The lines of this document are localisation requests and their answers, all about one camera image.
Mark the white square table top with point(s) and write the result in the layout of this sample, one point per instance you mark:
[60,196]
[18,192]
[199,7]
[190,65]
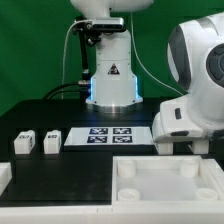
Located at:
[146,179]

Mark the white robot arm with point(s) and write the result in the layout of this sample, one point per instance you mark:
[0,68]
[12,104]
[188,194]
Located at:
[195,53]

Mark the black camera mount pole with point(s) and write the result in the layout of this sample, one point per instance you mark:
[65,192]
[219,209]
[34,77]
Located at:
[85,68]

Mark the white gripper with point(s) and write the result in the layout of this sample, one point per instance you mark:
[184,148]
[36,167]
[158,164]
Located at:
[173,123]

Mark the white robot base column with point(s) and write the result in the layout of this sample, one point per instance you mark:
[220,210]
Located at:
[113,87]

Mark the black camera on mount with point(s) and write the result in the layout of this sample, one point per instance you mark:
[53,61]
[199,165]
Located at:
[100,25]

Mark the white tag plate with markers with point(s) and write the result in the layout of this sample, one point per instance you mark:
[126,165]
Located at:
[84,136]

